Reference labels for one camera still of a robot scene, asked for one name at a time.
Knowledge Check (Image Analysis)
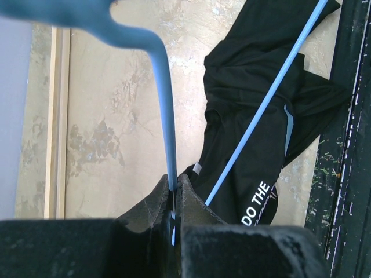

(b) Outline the wooden clothes rack frame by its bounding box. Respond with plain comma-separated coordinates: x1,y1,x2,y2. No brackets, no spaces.
43,27,71,219

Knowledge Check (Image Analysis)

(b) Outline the light blue wire hanger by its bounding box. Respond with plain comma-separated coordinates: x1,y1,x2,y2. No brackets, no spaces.
0,0,328,247

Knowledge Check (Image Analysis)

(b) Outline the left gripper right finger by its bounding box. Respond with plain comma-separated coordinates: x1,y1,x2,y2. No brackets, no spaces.
176,174,330,277

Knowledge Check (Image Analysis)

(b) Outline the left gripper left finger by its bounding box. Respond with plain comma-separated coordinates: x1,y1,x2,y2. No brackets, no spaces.
1,177,171,277

